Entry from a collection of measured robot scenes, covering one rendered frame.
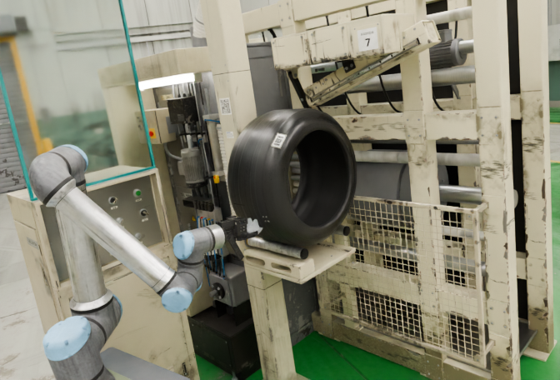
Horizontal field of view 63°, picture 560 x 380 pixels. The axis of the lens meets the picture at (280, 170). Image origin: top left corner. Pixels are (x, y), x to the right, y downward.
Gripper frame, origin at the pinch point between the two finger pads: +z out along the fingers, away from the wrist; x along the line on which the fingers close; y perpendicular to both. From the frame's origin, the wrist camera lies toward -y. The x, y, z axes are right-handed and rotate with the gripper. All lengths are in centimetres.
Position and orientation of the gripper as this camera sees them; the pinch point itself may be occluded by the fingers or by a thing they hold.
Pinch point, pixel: (259, 230)
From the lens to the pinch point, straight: 183.9
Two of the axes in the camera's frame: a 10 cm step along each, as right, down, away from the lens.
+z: 7.2, -1.2, 6.9
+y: -0.5, -9.9, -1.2
